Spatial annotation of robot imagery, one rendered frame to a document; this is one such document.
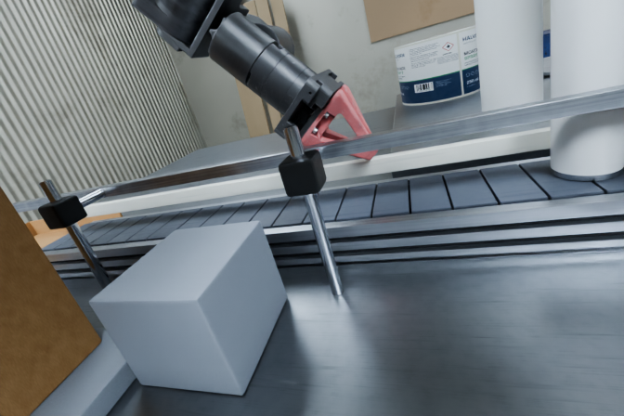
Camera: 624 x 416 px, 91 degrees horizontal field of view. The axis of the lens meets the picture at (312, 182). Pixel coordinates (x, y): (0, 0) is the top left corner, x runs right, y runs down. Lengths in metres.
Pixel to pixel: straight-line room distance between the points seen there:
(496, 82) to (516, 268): 0.34
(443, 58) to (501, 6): 0.26
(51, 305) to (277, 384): 0.20
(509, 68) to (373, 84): 2.84
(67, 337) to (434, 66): 0.78
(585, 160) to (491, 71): 0.28
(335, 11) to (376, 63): 0.63
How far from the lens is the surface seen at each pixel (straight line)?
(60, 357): 0.36
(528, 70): 0.59
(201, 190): 0.48
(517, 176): 0.37
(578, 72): 0.33
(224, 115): 3.93
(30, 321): 0.34
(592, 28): 0.33
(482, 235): 0.32
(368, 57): 3.36
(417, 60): 0.82
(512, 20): 0.58
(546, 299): 0.30
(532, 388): 0.25
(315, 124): 0.32
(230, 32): 0.35
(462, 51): 0.83
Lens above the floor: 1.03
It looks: 19 degrees down
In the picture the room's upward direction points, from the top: 16 degrees counter-clockwise
